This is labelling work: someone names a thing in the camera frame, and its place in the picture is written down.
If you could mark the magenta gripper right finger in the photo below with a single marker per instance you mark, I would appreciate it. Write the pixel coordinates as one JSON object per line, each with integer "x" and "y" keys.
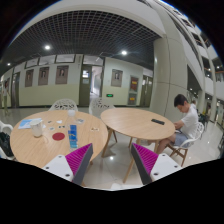
{"x": 152, "y": 166}

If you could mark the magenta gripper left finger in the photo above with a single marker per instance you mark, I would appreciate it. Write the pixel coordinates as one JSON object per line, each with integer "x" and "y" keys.
{"x": 71, "y": 167}

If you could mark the clear water bottle blue label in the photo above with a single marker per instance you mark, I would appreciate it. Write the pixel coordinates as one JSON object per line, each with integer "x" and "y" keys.
{"x": 72, "y": 130}

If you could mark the red round coaster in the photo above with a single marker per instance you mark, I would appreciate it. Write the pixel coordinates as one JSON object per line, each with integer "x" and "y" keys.
{"x": 58, "y": 136}

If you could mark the white chair under man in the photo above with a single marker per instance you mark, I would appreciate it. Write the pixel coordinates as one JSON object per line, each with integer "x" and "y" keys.
{"x": 182, "y": 150}

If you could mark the right round wooden table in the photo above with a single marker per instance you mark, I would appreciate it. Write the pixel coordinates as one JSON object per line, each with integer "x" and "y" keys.
{"x": 136, "y": 123}

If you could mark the round wooden table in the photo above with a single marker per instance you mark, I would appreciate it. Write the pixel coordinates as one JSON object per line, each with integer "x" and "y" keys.
{"x": 136, "y": 123}
{"x": 40, "y": 151}

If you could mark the left round wooden table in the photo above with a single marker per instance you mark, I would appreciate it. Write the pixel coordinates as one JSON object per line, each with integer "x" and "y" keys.
{"x": 40, "y": 151}

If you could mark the black phone on table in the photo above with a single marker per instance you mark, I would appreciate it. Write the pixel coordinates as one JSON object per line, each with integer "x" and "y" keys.
{"x": 158, "y": 121}

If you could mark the seated man white shirt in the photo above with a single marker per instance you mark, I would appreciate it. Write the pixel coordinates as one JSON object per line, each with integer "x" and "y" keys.
{"x": 187, "y": 125}

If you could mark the white paper cup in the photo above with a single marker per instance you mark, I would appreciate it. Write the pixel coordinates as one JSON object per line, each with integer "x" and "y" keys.
{"x": 36, "y": 127}

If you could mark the white lattice chair left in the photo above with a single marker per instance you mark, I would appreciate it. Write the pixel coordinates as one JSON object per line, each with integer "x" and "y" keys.
{"x": 64, "y": 104}

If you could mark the white lattice chair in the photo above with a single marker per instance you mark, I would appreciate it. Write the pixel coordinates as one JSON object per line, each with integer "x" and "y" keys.
{"x": 64, "y": 104}
{"x": 99, "y": 105}

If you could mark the blue white booklet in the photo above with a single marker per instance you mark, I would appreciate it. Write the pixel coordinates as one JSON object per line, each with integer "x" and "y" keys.
{"x": 25, "y": 124}

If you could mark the white lattice chair middle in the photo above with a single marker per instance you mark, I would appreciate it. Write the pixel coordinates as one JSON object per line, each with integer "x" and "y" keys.
{"x": 99, "y": 105}

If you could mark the black bag on chair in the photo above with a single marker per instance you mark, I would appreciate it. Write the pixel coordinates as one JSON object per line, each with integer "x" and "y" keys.
{"x": 5, "y": 144}

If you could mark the white chair far left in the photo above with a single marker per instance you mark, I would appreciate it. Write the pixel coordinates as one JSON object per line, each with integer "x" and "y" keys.
{"x": 6, "y": 128}

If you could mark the red notice poster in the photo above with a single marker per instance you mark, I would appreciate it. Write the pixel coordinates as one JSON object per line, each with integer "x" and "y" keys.
{"x": 134, "y": 84}

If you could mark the framed portrait poster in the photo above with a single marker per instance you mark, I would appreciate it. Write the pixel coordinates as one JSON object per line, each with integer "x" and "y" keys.
{"x": 61, "y": 75}
{"x": 43, "y": 76}
{"x": 116, "y": 79}
{"x": 29, "y": 78}

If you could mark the framed portrait poster right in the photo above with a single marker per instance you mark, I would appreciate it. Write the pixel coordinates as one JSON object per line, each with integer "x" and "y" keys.
{"x": 116, "y": 79}

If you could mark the standing person far left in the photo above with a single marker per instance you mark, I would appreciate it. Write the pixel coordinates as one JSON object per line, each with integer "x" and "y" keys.
{"x": 5, "y": 94}

